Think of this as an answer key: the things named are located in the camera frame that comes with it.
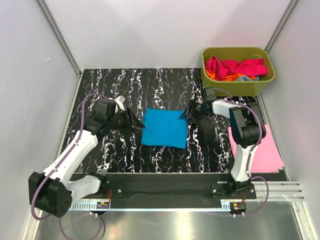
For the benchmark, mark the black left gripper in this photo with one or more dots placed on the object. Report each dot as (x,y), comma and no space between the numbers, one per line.
(131,123)

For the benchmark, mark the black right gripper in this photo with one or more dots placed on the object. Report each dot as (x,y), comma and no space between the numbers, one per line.
(189,110)

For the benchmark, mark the blue t shirt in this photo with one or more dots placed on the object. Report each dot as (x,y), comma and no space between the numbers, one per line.
(164,128)

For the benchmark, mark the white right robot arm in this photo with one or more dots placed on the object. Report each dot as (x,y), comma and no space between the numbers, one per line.
(247,131)

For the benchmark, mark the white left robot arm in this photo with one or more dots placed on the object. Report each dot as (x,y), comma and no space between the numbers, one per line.
(52,190)

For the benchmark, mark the magenta t shirt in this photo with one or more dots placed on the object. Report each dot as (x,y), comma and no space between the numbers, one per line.
(249,67)

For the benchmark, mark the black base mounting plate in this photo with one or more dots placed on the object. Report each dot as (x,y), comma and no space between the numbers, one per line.
(173,188)

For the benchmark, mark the grey t shirt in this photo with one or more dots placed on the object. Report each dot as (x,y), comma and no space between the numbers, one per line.
(245,78)

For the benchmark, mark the olive green plastic bin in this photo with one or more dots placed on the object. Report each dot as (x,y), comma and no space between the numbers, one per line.
(238,88)

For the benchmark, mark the folded pink t shirt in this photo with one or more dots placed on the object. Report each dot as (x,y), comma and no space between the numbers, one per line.
(266,158)

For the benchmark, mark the white slotted cable duct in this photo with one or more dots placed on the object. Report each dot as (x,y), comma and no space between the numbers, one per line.
(118,206)

